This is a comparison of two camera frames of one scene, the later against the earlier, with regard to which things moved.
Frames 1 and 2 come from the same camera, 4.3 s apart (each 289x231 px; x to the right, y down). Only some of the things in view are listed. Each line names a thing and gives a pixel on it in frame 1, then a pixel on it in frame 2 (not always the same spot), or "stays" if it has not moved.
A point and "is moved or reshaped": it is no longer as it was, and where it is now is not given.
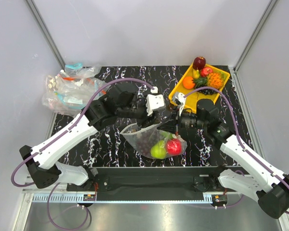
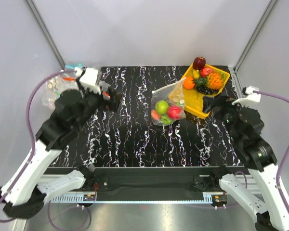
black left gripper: (147, 121) -> (113, 104)
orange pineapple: (216, 79) stays
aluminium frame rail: (31, 195) stays
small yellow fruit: (197, 75) stays
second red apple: (204, 71) stays
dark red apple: (199, 63) stays
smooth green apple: (159, 150) is moved or reshaped
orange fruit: (188, 83) stays
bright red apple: (174, 147) -> (174, 111)
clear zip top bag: (155, 143) -> (168, 103)
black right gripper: (175, 127) -> (221, 100)
